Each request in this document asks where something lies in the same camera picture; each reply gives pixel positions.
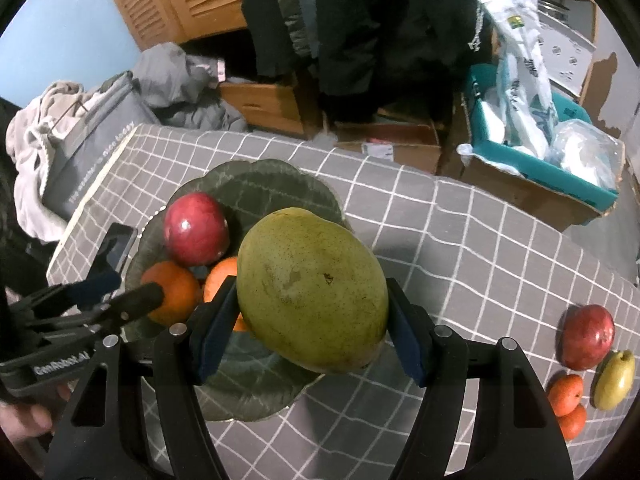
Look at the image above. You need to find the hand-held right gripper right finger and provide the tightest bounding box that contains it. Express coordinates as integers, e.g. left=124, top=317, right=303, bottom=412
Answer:
left=385, top=277, right=576, bottom=480

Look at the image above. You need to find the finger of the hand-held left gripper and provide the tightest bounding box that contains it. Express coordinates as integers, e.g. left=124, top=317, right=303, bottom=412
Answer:
left=22, top=283, right=166, bottom=341
left=10, top=272, right=122, bottom=321

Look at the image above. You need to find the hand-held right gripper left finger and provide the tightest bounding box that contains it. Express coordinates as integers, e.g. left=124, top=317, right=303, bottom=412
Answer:
left=42, top=275, right=241, bottom=480

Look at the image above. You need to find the large orange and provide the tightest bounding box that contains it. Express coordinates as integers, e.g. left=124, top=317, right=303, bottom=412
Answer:
left=202, top=256, right=248, bottom=333
left=140, top=261, right=202, bottom=326

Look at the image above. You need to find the red apple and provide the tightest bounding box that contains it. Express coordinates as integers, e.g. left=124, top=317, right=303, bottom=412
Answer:
left=163, top=191, right=231, bottom=267
left=557, top=304, right=616, bottom=368

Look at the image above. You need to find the yellow-green mango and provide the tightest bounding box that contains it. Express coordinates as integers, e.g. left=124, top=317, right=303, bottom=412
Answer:
left=236, top=207, right=390, bottom=373

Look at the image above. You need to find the small tangerine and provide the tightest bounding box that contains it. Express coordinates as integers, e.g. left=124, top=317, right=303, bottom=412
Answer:
left=557, top=404, right=588, bottom=442
left=546, top=374, right=585, bottom=417

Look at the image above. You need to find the green glass bowl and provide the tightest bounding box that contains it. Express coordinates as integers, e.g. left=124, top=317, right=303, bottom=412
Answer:
left=122, top=159, right=356, bottom=423

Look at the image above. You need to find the person's left hand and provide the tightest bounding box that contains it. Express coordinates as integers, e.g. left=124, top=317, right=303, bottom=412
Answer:
left=0, top=385, right=71, bottom=443

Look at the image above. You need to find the black flat card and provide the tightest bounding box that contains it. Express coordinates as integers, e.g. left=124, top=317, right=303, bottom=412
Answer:
left=97, top=223, right=139, bottom=281

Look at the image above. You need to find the grey checked tablecloth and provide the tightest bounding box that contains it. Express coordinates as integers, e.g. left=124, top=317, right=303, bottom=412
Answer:
left=45, top=122, right=640, bottom=480

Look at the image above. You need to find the grey printed storage bag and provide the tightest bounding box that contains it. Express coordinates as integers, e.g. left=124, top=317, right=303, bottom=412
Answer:
left=42, top=72, right=161, bottom=221

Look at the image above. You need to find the beige fleece blanket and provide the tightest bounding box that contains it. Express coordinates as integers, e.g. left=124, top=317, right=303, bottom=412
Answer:
left=6, top=80, right=108, bottom=238

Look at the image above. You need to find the large cardboard box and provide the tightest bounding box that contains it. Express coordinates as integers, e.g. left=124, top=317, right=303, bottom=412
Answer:
left=440, top=92, right=608, bottom=231

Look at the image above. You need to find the cardboard box with red contents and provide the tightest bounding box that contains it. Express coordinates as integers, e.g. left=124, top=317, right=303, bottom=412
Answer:
left=332, top=120, right=443, bottom=173

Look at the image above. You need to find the teal plastic crate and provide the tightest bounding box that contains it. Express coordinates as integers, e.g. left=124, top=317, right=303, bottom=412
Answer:
left=462, top=64, right=621, bottom=211

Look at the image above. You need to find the grey clothes pile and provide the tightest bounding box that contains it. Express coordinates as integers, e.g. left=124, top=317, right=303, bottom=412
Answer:
left=132, top=42, right=248, bottom=133

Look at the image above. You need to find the wooden drawer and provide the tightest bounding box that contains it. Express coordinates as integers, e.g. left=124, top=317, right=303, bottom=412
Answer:
left=218, top=80, right=306, bottom=136

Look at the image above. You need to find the clear plastic bag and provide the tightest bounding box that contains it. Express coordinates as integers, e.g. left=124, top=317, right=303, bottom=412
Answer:
left=547, top=120, right=626, bottom=188

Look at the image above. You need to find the printed plastic bag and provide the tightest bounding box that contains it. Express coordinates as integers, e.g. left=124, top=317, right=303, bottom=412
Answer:
left=457, top=0, right=561, bottom=158

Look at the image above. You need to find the black hooded coat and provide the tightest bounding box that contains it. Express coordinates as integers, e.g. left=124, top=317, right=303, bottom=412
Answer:
left=315, top=0, right=476, bottom=111

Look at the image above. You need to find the white patterned storage box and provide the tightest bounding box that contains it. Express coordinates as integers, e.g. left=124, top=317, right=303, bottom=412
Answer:
left=537, top=10, right=598, bottom=96

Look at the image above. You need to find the white door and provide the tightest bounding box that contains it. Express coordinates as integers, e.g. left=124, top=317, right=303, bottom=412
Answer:
left=582, top=7, right=640, bottom=136

